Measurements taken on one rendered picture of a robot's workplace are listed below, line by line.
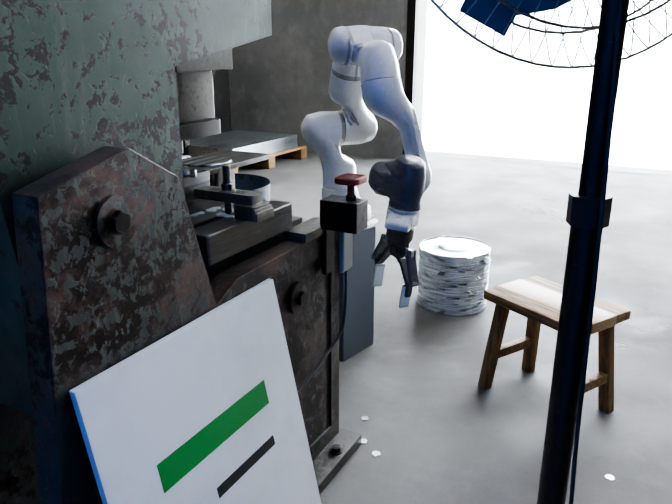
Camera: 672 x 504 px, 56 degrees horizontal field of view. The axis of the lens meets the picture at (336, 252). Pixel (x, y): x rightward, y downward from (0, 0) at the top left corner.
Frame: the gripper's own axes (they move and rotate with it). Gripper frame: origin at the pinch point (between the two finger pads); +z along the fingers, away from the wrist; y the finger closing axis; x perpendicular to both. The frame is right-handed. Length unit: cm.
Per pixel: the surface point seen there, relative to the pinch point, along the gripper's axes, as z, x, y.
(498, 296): 2.0, -33.8, -8.1
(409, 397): 37.3, -12.6, -1.5
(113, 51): -64, 79, -26
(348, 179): -38.2, 27.2, -14.2
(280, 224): -28, 41, -11
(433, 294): 33, -60, 50
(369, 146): 56, -239, 383
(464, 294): 29, -67, 40
